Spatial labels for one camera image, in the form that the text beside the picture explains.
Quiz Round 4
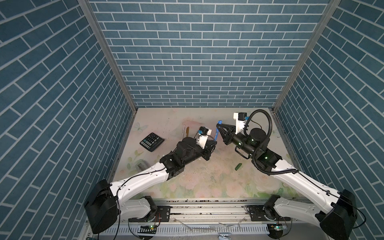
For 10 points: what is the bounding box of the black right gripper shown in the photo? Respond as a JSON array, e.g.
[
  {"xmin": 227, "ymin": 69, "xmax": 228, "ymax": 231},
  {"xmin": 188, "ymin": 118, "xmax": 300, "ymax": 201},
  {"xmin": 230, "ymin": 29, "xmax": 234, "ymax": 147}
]
[{"xmin": 217, "ymin": 122, "xmax": 257, "ymax": 158}]

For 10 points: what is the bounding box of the green pen cap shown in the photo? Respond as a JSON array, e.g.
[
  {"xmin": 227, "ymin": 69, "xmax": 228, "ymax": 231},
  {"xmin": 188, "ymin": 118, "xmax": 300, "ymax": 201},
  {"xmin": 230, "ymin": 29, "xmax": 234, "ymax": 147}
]
[{"xmin": 235, "ymin": 163, "xmax": 243, "ymax": 171}]

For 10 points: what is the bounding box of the white pink pen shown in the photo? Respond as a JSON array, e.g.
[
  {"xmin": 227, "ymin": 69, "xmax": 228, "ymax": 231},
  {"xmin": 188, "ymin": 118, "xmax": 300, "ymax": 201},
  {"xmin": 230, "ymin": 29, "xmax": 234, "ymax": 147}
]
[{"xmin": 182, "ymin": 125, "xmax": 187, "ymax": 139}]

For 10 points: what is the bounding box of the blue pen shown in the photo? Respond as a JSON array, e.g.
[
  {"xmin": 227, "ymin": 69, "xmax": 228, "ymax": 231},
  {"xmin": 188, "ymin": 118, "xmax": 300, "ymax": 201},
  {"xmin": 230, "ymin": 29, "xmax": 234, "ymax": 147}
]
[{"xmin": 214, "ymin": 129, "xmax": 219, "ymax": 141}]

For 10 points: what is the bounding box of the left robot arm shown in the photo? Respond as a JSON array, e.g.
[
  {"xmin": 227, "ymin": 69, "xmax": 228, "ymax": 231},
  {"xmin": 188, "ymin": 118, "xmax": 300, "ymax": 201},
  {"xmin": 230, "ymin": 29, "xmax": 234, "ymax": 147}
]
[{"xmin": 84, "ymin": 137, "xmax": 217, "ymax": 234}]

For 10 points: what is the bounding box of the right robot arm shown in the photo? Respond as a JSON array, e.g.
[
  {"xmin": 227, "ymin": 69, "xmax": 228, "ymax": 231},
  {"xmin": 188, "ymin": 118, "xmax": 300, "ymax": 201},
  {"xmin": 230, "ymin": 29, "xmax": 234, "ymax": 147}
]
[{"xmin": 217, "ymin": 109, "xmax": 362, "ymax": 240}]

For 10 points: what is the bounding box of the black calculator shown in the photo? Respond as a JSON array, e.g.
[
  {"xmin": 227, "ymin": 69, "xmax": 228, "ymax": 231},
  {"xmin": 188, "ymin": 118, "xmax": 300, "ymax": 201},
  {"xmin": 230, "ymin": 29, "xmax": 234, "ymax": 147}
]
[{"xmin": 140, "ymin": 133, "xmax": 164, "ymax": 152}]

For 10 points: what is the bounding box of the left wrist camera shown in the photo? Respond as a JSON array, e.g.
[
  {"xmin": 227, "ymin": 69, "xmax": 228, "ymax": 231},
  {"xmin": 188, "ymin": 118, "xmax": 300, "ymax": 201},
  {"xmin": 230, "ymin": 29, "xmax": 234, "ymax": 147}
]
[{"xmin": 194, "ymin": 126, "xmax": 212, "ymax": 149}]

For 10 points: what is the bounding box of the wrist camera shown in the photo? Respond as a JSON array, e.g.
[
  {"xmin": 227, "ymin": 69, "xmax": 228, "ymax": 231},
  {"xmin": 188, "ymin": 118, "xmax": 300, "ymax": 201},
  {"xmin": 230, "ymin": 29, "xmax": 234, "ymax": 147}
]
[
  {"xmin": 194, "ymin": 126, "xmax": 212, "ymax": 149},
  {"xmin": 234, "ymin": 112, "xmax": 248, "ymax": 134}
]

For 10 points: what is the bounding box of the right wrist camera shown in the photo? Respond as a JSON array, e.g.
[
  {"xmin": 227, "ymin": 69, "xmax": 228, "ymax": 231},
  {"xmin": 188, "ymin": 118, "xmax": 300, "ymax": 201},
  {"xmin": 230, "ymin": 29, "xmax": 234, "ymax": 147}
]
[{"xmin": 234, "ymin": 112, "xmax": 248, "ymax": 134}]

